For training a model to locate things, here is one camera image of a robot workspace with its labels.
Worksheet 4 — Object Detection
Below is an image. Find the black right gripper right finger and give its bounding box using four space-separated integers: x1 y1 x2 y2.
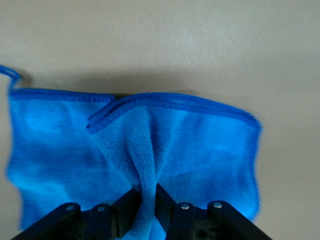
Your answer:
154 183 275 240

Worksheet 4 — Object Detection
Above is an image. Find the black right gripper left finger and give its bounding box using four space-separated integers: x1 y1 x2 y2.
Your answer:
11 187 143 240

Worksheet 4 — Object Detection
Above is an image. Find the blue microfibre towel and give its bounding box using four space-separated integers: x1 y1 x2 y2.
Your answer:
0 64 263 240

